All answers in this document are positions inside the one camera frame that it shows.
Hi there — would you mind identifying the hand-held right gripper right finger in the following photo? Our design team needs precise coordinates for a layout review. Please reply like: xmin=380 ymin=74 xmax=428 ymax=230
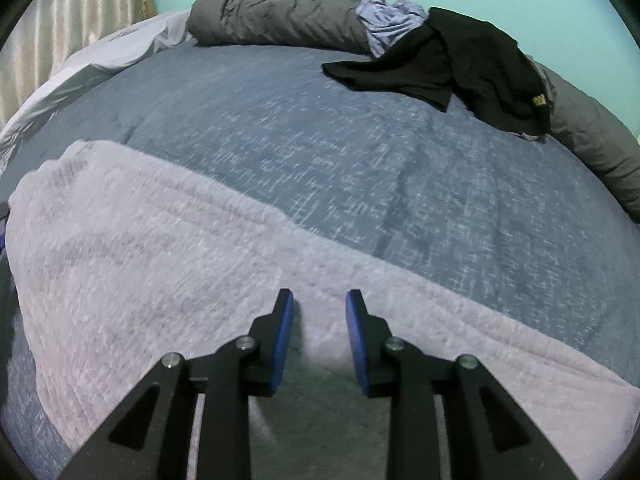
xmin=346 ymin=289 xmax=578 ymax=480

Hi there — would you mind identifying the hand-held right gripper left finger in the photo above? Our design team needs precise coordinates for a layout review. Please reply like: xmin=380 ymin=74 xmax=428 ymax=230
xmin=57 ymin=288 xmax=294 ymax=480

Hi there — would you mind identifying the grey knit sweater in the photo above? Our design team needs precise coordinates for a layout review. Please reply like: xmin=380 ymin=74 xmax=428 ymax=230
xmin=7 ymin=140 xmax=640 ymax=480

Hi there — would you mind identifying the bed with blue-grey sheet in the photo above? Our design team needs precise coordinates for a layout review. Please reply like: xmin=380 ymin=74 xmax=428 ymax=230
xmin=0 ymin=40 xmax=640 ymax=480

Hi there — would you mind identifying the black garment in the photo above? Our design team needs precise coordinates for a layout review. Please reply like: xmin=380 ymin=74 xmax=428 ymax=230
xmin=322 ymin=6 xmax=553 ymax=137

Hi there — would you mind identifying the lavender garment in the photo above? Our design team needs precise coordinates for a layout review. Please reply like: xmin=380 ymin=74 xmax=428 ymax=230
xmin=355 ymin=0 xmax=431 ymax=58

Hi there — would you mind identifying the dark grey rolled duvet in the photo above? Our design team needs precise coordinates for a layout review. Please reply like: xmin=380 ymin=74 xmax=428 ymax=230
xmin=187 ymin=0 xmax=640 ymax=223

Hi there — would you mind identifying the light grey satin sheet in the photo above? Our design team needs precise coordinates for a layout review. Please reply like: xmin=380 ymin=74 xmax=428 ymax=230
xmin=0 ymin=10 xmax=196 ymax=161

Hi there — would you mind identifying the striped beige curtain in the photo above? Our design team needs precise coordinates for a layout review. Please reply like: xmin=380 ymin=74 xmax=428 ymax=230
xmin=0 ymin=0 xmax=146 ymax=121

